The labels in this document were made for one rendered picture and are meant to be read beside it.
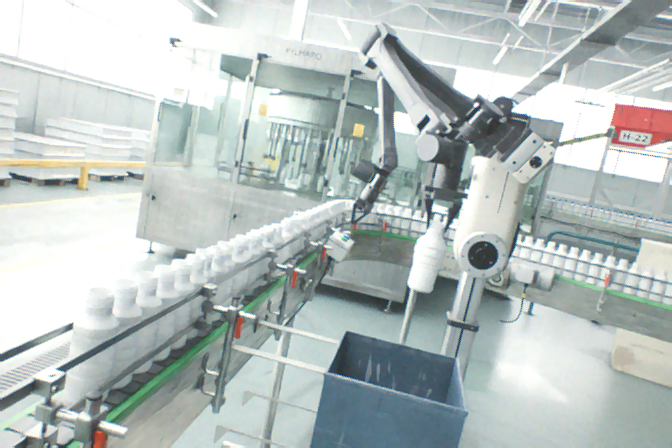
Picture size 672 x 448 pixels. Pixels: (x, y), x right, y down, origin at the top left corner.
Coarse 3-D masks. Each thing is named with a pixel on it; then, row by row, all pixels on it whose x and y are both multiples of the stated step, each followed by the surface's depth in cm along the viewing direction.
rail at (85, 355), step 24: (336, 216) 261; (168, 312) 88; (216, 312) 112; (48, 336) 70; (120, 336) 74; (0, 360) 62; (72, 360) 64; (144, 360) 83; (24, 384) 56; (0, 408) 53; (72, 408) 66
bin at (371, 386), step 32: (256, 352) 122; (352, 352) 144; (384, 352) 142; (416, 352) 141; (352, 384) 113; (384, 384) 143; (416, 384) 142; (448, 384) 140; (320, 416) 115; (352, 416) 114; (384, 416) 112; (416, 416) 111; (448, 416) 110
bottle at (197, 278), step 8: (192, 256) 105; (200, 256) 105; (192, 264) 102; (200, 264) 102; (192, 272) 102; (200, 272) 103; (192, 280) 101; (200, 280) 102; (200, 296) 103; (192, 304) 102; (200, 304) 103; (192, 312) 102; (200, 312) 104; (192, 320) 103; (192, 336) 104
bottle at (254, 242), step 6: (252, 234) 140; (252, 240) 137; (258, 240) 138; (252, 246) 137; (252, 252) 136; (258, 252) 138; (252, 258) 136; (258, 264) 139; (252, 270) 137; (252, 276) 138; (252, 282) 138; (252, 288) 139; (246, 294) 138; (252, 294) 140
